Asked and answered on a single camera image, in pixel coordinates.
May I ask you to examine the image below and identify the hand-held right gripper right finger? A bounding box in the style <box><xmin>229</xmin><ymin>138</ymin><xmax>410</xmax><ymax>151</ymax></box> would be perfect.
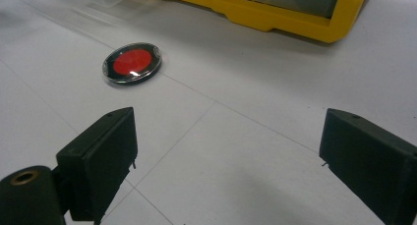
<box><xmin>319</xmin><ymin>108</ymin><xmax>417</xmax><ymax>225</ymax></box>

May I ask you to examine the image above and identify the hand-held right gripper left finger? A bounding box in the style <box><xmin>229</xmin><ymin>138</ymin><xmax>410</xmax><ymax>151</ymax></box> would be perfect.
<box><xmin>55</xmin><ymin>106</ymin><xmax>139</xmax><ymax>225</ymax></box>

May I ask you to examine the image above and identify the round red and black badge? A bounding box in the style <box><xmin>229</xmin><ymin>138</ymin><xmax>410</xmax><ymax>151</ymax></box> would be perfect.
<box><xmin>102</xmin><ymin>42</ymin><xmax>163</xmax><ymax>85</ymax></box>

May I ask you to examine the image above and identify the yellow plastic organizer box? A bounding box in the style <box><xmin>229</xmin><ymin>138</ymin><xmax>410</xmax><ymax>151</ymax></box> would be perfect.
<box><xmin>137</xmin><ymin>0</ymin><xmax>373</xmax><ymax>44</ymax></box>

